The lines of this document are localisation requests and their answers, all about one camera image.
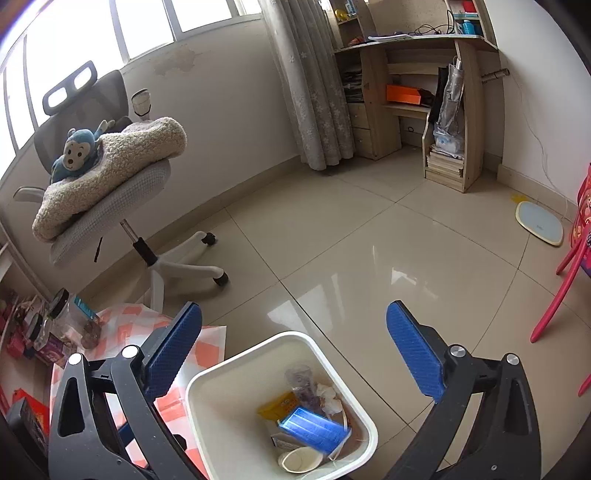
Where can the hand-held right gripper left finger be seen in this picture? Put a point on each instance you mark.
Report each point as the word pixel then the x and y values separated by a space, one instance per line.
pixel 171 350

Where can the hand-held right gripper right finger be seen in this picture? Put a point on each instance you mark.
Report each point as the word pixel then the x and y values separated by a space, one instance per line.
pixel 413 350

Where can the white plastic trash bin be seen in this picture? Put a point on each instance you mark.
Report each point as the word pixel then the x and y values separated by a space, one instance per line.
pixel 217 415

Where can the yellow snack packet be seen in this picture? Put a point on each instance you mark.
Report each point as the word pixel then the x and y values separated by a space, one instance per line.
pixel 277 406

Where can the blue cardboard box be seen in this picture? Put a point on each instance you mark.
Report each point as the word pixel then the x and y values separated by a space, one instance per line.
pixel 314 427

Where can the white paper cup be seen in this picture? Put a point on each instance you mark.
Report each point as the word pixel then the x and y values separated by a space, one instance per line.
pixel 300 459

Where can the orange white checked tablecloth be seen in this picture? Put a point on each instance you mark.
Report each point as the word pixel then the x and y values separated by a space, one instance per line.
pixel 203 346

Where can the labelled plastic jar black lid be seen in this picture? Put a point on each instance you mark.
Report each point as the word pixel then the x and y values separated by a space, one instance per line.
pixel 51 344

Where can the clear plastic jar black lid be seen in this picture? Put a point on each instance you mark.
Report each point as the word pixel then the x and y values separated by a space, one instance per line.
pixel 78 323

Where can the red plastic chair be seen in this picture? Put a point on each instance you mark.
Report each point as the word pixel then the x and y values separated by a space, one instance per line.
pixel 561 290

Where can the grey office chair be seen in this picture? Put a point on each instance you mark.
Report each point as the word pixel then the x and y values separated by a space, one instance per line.
pixel 115 194

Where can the pale bathroom scale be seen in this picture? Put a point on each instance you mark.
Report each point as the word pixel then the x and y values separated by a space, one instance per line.
pixel 540 224

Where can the stack of books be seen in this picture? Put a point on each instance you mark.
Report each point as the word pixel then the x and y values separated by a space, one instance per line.
pixel 443 164

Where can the beige fleece blanket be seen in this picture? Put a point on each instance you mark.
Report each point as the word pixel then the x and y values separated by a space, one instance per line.
pixel 124 157

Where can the blue monkey plush toy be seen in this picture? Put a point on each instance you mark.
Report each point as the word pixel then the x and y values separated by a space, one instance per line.
pixel 74 154

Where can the wooden desk with shelves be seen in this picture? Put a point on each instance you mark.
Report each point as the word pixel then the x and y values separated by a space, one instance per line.
pixel 466 115

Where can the silver foil bag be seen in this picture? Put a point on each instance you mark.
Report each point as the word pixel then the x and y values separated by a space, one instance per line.
pixel 450 106

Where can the orange box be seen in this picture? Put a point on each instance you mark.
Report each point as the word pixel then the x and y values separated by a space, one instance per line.
pixel 402 94

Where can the beige patterned curtain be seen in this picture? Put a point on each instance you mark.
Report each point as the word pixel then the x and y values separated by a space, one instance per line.
pixel 309 83

